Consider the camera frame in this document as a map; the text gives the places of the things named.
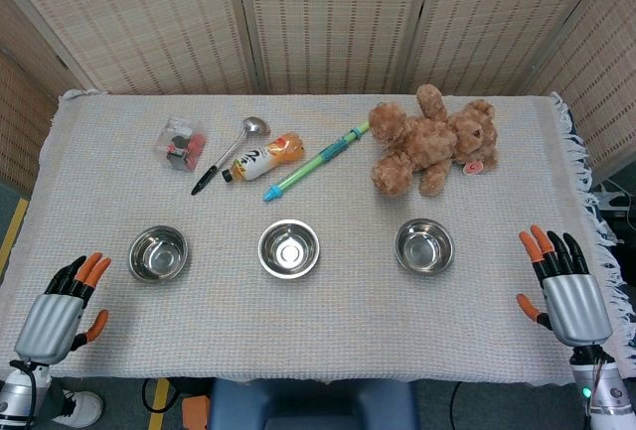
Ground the orange floor object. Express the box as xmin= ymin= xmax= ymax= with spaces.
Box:
xmin=181 ymin=396 xmax=213 ymax=430

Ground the brown teddy bear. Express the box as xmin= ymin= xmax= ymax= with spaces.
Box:
xmin=367 ymin=82 xmax=500 ymax=199

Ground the clear bag of toys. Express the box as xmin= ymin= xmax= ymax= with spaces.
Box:
xmin=153 ymin=115 xmax=208 ymax=172

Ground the beige woven tablecloth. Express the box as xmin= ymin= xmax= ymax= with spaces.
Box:
xmin=0 ymin=89 xmax=636 ymax=386

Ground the steel ladle black handle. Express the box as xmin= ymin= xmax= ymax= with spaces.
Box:
xmin=190 ymin=116 xmax=272 ymax=197

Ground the white sneaker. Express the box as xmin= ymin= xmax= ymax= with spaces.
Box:
xmin=52 ymin=389 xmax=104 ymax=429

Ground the small stainless steel bowl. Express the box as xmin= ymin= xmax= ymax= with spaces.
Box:
xmin=257 ymin=218 xmax=322 ymax=281
xmin=127 ymin=224 xmax=190 ymax=283
xmin=394 ymin=217 xmax=456 ymax=276

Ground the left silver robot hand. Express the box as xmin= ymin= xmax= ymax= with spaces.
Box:
xmin=13 ymin=251 xmax=112 ymax=365

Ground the woven folding screen panel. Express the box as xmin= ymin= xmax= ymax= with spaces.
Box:
xmin=401 ymin=0 xmax=610 ymax=96
xmin=0 ymin=0 xmax=74 ymax=193
xmin=524 ymin=0 xmax=636 ymax=178
xmin=0 ymin=0 xmax=267 ymax=96
xmin=233 ymin=0 xmax=438 ymax=96

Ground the black equipment with cables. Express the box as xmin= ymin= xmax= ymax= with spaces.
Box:
xmin=590 ymin=161 xmax=636 ymax=252

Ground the green blue water squirter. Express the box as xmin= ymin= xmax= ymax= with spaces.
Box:
xmin=262 ymin=120 xmax=372 ymax=203

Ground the orange juice plastic bottle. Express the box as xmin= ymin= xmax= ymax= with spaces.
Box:
xmin=221 ymin=132 xmax=305 ymax=184

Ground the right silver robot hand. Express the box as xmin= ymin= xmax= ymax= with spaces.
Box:
xmin=515 ymin=224 xmax=613 ymax=350

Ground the black floor cable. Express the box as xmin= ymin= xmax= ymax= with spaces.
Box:
xmin=449 ymin=380 xmax=467 ymax=430
xmin=142 ymin=377 xmax=168 ymax=415

